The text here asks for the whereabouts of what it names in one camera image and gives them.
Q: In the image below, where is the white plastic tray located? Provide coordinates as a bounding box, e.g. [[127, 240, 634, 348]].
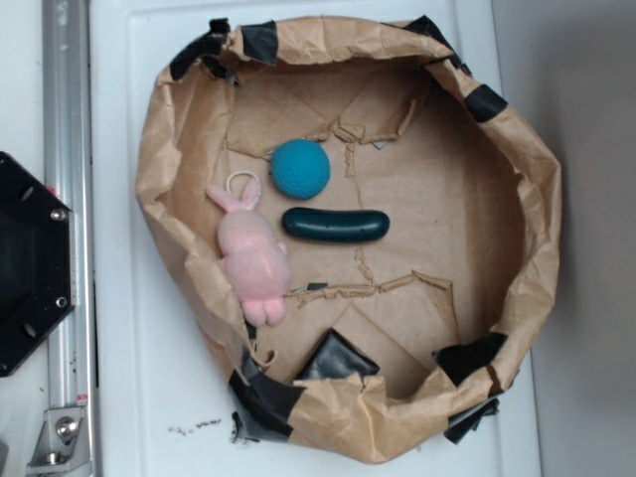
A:
[[89, 1, 541, 476]]

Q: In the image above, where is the dark green plastic pickle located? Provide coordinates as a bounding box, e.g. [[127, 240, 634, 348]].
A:
[[281, 208, 391, 243]]

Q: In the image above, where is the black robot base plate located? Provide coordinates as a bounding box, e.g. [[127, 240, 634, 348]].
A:
[[1, 152, 75, 378]]

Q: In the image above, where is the aluminium extrusion rail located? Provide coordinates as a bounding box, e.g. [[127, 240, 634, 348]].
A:
[[40, 0, 96, 413]]

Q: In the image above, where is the brown paper bag bin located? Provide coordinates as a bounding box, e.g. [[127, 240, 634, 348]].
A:
[[135, 17, 561, 464]]

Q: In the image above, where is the pink plush bunny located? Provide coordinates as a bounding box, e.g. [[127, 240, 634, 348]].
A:
[[206, 173, 291, 327]]

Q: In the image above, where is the metal corner bracket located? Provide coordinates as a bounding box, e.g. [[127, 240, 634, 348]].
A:
[[26, 406, 93, 476]]

